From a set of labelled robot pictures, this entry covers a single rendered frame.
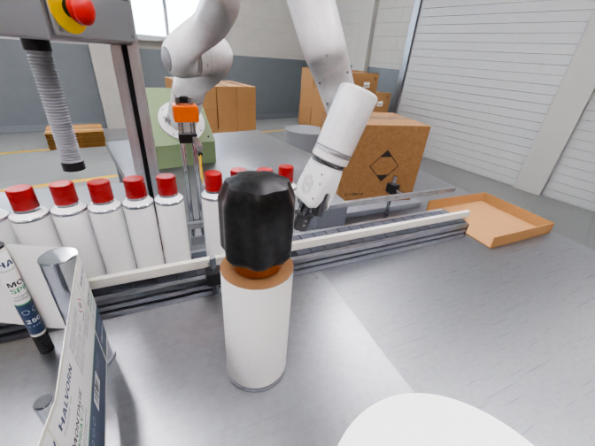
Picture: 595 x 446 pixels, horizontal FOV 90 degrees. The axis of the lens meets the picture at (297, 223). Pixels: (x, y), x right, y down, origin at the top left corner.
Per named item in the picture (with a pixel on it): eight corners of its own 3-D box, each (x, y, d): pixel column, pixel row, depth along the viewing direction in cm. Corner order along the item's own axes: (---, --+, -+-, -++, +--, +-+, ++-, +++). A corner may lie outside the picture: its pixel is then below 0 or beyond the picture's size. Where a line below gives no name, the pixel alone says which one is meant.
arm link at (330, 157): (309, 138, 67) (304, 150, 68) (328, 149, 60) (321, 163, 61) (337, 149, 72) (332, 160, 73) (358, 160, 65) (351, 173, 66)
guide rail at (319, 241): (30, 302, 51) (26, 293, 50) (32, 296, 52) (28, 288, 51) (468, 217, 92) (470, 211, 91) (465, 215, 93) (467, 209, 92)
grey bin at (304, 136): (297, 195, 316) (301, 135, 285) (274, 180, 347) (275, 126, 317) (329, 188, 340) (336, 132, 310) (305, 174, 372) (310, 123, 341)
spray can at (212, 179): (215, 269, 64) (207, 180, 54) (202, 258, 67) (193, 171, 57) (235, 260, 67) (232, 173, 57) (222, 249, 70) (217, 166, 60)
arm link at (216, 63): (166, 80, 111) (173, 26, 91) (211, 75, 121) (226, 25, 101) (181, 109, 110) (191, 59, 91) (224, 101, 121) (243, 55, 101)
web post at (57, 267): (76, 378, 41) (27, 271, 32) (81, 350, 45) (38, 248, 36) (114, 366, 43) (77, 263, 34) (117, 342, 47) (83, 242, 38)
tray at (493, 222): (490, 249, 89) (495, 237, 87) (426, 210, 110) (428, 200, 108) (549, 233, 101) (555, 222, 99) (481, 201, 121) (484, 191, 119)
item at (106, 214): (107, 288, 57) (76, 188, 47) (110, 272, 61) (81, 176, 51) (138, 282, 59) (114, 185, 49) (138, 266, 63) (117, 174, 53)
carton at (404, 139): (336, 203, 104) (348, 124, 91) (314, 179, 124) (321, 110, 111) (410, 200, 112) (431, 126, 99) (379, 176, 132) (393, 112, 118)
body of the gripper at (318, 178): (305, 147, 68) (288, 190, 72) (328, 160, 60) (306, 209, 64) (331, 156, 72) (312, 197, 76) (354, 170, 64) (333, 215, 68)
